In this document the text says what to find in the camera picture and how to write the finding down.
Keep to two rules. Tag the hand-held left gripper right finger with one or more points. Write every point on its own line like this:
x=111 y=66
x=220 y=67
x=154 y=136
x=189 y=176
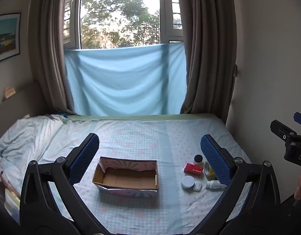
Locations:
x=216 y=161

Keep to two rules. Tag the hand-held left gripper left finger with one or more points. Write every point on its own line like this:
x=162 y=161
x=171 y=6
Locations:
x=84 y=159

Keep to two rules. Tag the black lid jar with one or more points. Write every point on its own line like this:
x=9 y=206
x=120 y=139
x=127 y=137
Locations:
x=198 y=158

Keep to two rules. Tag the white round jar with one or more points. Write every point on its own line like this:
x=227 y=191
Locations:
x=188 y=182

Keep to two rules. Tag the cardboard box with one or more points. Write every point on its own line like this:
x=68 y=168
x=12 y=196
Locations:
x=126 y=176

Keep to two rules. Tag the small white bottle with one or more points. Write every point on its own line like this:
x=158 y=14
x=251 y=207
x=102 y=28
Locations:
x=215 y=184

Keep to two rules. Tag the small red box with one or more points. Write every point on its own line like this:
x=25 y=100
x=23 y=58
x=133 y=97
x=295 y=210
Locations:
x=193 y=168

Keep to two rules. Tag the white earbuds case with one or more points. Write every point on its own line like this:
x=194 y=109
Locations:
x=197 y=186

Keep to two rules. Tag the crumpled pale quilt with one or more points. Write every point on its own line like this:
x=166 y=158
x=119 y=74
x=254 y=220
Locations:
x=25 y=139

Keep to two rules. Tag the pale green books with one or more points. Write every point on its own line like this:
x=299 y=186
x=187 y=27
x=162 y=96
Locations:
x=12 y=200

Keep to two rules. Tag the beige padded headboard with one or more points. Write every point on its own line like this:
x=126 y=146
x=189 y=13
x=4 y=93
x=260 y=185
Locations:
x=15 y=112

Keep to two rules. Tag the light blue hanging cloth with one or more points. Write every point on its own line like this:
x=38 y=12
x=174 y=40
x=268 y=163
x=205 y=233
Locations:
x=123 y=78

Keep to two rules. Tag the beige tissue box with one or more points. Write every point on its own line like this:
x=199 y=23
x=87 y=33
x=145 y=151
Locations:
x=10 y=93

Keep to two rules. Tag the brown curtain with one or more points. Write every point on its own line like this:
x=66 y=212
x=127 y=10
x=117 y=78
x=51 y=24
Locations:
x=50 y=41
x=209 y=41

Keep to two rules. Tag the framed wall picture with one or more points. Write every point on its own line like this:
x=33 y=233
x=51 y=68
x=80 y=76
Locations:
x=6 y=39

